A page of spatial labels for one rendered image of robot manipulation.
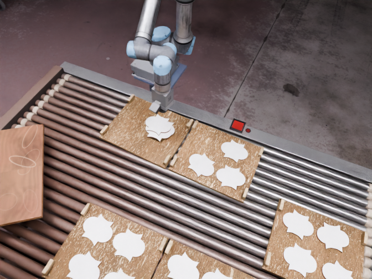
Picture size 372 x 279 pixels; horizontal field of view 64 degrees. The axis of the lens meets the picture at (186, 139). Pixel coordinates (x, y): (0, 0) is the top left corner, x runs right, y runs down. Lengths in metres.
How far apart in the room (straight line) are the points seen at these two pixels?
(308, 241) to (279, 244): 0.14
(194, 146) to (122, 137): 0.40
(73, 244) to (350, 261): 1.21
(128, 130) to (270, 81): 2.15
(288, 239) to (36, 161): 1.21
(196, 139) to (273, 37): 2.66
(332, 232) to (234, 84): 2.12
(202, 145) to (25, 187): 0.87
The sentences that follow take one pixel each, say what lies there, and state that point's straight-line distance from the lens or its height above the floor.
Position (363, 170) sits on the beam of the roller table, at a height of 0.92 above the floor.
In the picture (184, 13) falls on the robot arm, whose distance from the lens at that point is 1.67.
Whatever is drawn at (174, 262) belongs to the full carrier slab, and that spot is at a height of 0.95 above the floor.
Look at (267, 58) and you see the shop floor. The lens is 3.73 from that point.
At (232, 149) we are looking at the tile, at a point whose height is 0.94.
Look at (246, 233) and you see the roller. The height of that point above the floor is 0.92.
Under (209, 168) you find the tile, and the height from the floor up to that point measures 0.94.
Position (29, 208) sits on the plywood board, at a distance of 1.45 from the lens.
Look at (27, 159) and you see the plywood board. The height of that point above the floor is 1.04.
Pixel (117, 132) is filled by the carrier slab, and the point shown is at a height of 0.94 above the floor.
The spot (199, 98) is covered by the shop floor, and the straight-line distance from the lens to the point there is 3.10.
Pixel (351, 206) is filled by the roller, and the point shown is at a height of 0.92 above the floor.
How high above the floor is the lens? 2.27
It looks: 55 degrees down
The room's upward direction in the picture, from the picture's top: 5 degrees clockwise
